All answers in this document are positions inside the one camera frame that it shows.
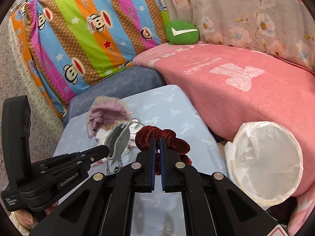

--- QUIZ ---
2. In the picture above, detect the grey face mask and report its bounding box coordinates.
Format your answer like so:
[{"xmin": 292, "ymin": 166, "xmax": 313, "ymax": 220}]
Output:
[{"xmin": 104, "ymin": 118, "xmax": 144, "ymax": 175}]

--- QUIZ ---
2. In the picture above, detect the dark red velvet scrunchie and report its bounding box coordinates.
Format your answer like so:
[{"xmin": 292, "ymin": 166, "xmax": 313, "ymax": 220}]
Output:
[{"xmin": 134, "ymin": 124, "xmax": 193, "ymax": 176}]

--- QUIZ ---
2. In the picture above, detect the purple bag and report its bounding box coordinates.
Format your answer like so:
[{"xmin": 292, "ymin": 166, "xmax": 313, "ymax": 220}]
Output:
[{"xmin": 85, "ymin": 96, "xmax": 131, "ymax": 138}]

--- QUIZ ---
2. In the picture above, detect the white lined trash bin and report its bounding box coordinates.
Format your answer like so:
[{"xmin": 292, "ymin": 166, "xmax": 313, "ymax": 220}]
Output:
[{"xmin": 224, "ymin": 121, "xmax": 303, "ymax": 210}]

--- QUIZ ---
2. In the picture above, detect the person's left hand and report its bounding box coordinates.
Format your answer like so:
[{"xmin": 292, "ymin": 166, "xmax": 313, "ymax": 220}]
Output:
[{"xmin": 11, "ymin": 201, "xmax": 60, "ymax": 230}]

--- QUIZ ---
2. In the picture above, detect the light blue palm cloth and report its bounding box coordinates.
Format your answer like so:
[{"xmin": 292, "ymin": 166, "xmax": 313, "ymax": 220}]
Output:
[{"xmin": 52, "ymin": 84, "xmax": 229, "ymax": 236}]

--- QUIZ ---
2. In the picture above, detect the pink fleece blanket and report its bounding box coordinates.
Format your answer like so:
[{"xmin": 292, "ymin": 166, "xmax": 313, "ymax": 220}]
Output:
[{"xmin": 133, "ymin": 43, "xmax": 314, "ymax": 235}]

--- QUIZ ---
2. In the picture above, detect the dark blue cushion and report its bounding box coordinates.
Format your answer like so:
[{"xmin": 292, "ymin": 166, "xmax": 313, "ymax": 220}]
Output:
[{"xmin": 63, "ymin": 66, "xmax": 166, "ymax": 125}]

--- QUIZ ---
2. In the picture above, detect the colourful monkey print pillow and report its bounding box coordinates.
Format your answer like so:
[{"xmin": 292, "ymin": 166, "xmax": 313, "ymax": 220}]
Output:
[{"xmin": 11, "ymin": 0, "xmax": 169, "ymax": 118}]

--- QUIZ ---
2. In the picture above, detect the green checkmark cushion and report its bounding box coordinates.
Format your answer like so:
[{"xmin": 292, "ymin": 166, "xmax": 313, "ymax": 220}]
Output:
[{"xmin": 166, "ymin": 20, "xmax": 200, "ymax": 45}]

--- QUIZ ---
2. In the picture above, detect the grey floral blanket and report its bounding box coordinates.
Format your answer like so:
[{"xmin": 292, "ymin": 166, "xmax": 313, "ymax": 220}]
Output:
[{"xmin": 163, "ymin": 0, "xmax": 314, "ymax": 70}]

